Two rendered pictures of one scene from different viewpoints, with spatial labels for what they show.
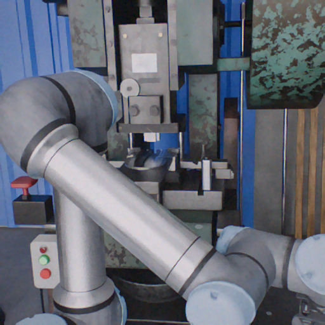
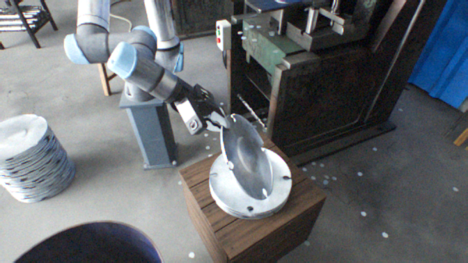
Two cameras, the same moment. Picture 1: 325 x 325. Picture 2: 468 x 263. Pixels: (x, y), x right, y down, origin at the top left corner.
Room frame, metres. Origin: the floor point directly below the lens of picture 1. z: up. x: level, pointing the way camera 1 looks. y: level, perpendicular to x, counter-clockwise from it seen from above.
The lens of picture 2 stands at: (0.50, -0.81, 1.15)
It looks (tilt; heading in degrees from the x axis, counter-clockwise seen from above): 44 degrees down; 57
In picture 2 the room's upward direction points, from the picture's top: straight up
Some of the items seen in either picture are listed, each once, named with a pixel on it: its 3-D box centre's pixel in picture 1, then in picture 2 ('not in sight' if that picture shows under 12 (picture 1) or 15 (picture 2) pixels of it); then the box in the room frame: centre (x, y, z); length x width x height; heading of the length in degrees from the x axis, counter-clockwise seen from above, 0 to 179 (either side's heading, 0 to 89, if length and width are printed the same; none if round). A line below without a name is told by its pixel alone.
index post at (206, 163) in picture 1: (206, 172); (312, 19); (1.33, -0.12, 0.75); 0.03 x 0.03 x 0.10; 81
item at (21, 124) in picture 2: not in sight; (10, 136); (0.14, 0.42, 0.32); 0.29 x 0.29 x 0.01
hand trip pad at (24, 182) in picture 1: (25, 192); not in sight; (1.31, 0.39, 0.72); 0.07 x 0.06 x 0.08; 171
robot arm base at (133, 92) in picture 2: not in sight; (140, 83); (0.70, 0.23, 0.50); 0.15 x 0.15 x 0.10
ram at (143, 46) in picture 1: (147, 71); not in sight; (1.44, 0.04, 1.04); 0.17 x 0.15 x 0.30; 171
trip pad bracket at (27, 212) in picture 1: (35, 226); (235, 16); (1.31, 0.38, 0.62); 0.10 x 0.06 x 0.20; 81
